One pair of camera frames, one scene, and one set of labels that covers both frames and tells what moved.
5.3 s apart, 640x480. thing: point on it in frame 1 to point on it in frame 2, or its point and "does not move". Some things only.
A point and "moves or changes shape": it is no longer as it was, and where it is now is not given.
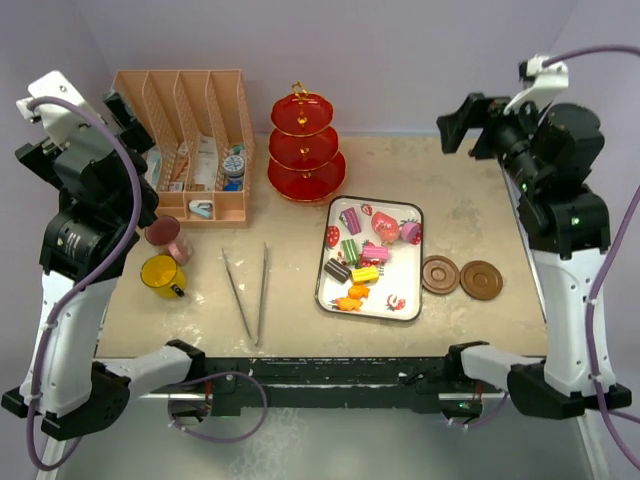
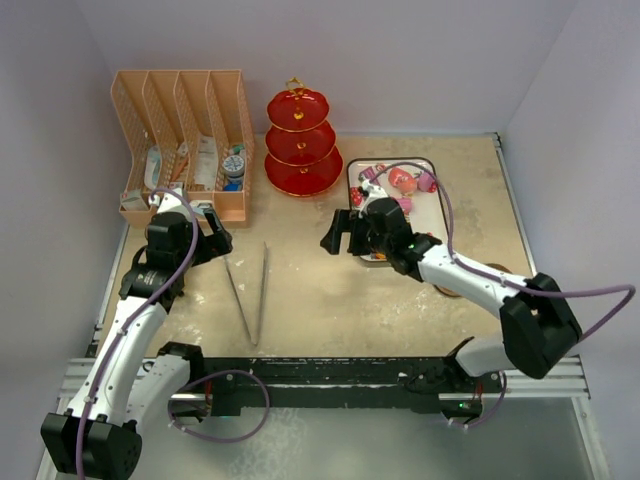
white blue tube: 153,168 does not move
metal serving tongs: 256,340 does not move
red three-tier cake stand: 305,164 does not move
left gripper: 36,156 to 215,245
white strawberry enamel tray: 371,260 to 413,181
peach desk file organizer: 204,144 does not move
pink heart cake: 386,227 moves or changes shape
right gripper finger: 470,115 to 342,222
